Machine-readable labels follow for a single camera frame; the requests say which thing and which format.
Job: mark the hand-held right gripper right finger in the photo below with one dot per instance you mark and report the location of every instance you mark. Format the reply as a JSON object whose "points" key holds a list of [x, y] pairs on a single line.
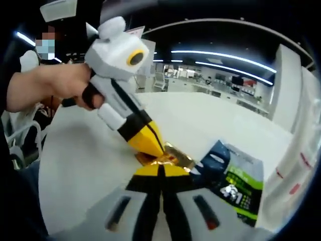
{"points": [[180, 200]]}

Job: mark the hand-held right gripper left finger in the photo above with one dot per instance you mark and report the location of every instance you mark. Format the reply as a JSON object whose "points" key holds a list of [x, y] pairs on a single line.
{"points": [[135, 200]]}

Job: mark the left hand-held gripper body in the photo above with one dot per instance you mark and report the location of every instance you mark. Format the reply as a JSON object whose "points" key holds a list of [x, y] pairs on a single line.
{"points": [[113, 57]]}

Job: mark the gold skincare sachet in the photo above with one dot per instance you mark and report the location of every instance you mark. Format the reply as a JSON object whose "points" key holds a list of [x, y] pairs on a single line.
{"points": [[180, 157]]}

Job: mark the green black skincare sachet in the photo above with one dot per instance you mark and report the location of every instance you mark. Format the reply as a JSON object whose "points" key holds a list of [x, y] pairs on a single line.
{"points": [[233, 185]]}

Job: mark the white skincare spray bottle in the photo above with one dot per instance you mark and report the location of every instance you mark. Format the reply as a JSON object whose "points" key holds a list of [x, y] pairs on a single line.
{"points": [[281, 195]]}

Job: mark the person's left hand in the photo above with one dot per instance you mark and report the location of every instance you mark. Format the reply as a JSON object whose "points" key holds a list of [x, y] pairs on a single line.
{"points": [[65, 82]]}

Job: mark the white office chair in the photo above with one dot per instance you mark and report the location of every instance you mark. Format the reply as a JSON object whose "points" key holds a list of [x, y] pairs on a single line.
{"points": [[160, 81]]}

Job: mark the ceiling air conditioner unit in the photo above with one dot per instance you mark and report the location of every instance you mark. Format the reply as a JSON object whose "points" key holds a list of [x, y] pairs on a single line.
{"points": [[59, 6]]}

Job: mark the white lab counter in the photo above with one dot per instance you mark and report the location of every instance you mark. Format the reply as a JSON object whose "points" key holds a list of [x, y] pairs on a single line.
{"points": [[213, 93]]}

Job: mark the black monitor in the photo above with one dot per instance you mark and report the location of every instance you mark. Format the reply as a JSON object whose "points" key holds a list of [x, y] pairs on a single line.
{"points": [[237, 80]]}

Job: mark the person in dark shirt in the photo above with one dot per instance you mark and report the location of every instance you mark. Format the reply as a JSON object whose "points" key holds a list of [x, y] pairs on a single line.
{"points": [[17, 200]]}

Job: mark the white metal chair frame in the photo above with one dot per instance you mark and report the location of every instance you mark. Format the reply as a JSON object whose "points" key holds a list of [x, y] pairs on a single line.
{"points": [[25, 130]]}

